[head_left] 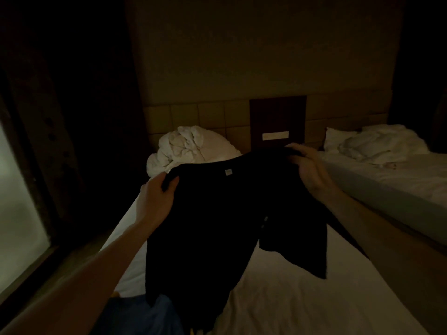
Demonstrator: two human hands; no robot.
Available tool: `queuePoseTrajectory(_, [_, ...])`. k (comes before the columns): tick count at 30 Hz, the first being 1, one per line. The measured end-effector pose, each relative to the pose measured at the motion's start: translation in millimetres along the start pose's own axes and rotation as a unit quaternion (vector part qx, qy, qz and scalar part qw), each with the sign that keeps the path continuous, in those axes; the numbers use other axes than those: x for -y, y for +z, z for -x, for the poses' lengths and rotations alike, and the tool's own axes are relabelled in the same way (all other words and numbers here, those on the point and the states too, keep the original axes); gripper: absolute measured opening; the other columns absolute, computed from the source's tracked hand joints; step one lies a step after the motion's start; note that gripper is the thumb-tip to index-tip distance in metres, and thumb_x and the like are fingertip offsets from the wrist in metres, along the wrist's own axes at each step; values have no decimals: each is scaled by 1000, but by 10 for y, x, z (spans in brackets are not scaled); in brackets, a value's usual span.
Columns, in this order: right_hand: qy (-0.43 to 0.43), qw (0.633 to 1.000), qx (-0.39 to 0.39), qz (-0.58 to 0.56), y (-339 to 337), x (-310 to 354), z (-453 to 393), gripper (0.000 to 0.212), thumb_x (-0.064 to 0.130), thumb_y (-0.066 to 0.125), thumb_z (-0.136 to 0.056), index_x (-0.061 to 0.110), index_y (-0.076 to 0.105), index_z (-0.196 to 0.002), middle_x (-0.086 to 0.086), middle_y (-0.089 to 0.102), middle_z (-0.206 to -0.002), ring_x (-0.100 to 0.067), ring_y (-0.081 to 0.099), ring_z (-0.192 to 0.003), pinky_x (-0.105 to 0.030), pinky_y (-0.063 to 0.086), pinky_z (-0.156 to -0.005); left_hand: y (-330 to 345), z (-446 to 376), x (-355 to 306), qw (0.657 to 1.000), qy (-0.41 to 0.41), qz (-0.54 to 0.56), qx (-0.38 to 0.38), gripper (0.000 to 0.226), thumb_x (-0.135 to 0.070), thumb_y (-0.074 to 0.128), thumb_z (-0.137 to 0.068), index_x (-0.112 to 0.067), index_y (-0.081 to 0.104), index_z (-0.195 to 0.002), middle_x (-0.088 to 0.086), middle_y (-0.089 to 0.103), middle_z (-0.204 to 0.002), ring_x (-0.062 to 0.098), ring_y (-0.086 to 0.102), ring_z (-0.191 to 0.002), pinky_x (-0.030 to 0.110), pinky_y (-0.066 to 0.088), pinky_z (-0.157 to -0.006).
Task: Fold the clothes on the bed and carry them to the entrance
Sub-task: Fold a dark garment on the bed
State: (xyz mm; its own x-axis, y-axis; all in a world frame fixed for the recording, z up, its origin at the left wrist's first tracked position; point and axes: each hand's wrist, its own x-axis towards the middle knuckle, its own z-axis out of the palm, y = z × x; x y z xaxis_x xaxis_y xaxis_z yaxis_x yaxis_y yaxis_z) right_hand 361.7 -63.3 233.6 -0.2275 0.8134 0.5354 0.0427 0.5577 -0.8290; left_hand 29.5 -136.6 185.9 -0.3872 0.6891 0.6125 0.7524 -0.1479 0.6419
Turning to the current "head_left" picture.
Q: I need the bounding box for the tiled padded headboard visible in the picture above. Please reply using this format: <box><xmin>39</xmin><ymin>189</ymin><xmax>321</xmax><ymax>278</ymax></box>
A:
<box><xmin>143</xmin><ymin>88</ymin><xmax>393</xmax><ymax>154</ymax></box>

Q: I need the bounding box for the person's right forearm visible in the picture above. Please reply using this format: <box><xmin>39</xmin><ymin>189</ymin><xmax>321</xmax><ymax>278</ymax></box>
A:
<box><xmin>321</xmin><ymin>186</ymin><xmax>447</xmax><ymax>335</ymax></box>

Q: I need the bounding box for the person's left hand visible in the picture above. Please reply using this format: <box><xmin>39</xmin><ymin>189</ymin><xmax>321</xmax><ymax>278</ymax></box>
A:
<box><xmin>134</xmin><ymin>172</ymin><xmax>180</xmax><ymax>231</ymax></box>

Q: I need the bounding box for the white pillow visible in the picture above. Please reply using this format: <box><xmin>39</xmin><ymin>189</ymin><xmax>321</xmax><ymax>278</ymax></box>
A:
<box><xmin>323</xmin><ymin>127</ymin><xmax>358</xmax><ymax>152</ymax></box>

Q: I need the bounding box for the white sheeted bed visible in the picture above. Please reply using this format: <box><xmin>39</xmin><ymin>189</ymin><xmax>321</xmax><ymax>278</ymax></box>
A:
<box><xmin>316</xmin><ymin>150</ymin><xmax>447</xmax><ymax>246</ymax></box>
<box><xmin>99</xmin><ymin>172</ymin><xmax>430</xmax><ymax>335</ymax></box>

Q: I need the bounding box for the black t-shirt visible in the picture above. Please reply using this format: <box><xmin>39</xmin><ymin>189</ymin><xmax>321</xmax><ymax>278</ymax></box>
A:
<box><xmin>145</xmin><ymin>146</ymin><xmax>367</xmax><ymax>335</ymax></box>

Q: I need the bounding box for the person's right hand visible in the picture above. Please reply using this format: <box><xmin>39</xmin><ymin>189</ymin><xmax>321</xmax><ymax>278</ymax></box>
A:
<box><xmin>285</xmin><ymin>142</ymin><xmax>339</xmax><ymax>201</ymax></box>

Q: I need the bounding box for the blue garment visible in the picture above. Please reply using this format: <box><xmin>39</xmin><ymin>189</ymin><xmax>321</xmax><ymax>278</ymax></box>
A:
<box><xmin>90</xmin><ymin>293</ymin><xmax>186</xmax><ymax>335</ymax></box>

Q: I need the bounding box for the dark wooden wall panel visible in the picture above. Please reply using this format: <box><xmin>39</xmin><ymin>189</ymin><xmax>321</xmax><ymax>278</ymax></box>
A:
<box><xmin>249</xmin><ymin>95</ymin><xmax>307</xmax><ymax>150</ymax></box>

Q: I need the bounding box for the person's left forearm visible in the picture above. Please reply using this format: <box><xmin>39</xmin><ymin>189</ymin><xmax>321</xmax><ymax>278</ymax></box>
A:
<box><xmin>0</xmin><ymin>220</ymin><xmax>150</xmax><ymax>335</ymax></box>

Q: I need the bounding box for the frosted window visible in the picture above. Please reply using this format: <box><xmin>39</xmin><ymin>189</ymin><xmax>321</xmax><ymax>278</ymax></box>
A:
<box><xmin>0</xmin><ymin>124</ymin><xmax>51</xmax><ymax>295</ymax></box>

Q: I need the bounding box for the crumpled white duvet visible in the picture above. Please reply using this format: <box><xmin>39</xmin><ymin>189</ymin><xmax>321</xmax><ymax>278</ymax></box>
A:
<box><xmin>146</xmin><ymin>126</ymin><xmax>242</xmax><ymax>178</ymax></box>
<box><xmin>339</xmin><ymin>124</ymin><xmax>431</xmax><ymax>166</ymax></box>

